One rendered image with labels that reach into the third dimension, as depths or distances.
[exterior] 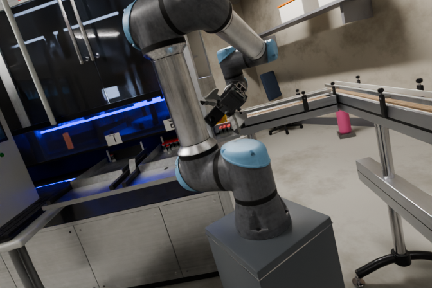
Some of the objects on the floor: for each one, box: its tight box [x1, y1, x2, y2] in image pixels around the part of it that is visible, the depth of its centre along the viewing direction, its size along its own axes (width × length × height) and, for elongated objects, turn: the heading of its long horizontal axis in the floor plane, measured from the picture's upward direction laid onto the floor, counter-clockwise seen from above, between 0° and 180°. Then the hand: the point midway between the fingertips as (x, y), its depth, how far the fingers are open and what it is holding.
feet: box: [352, 248, 432, 287], centre depth 128 cm, size 8×50×14 cm, turn 139°
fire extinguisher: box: [336, 109, 356, 139], centre depth 331 cm, size 27×28×63 cm
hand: (217, 119), depth 76 cm, fingers open, 14 cm apart
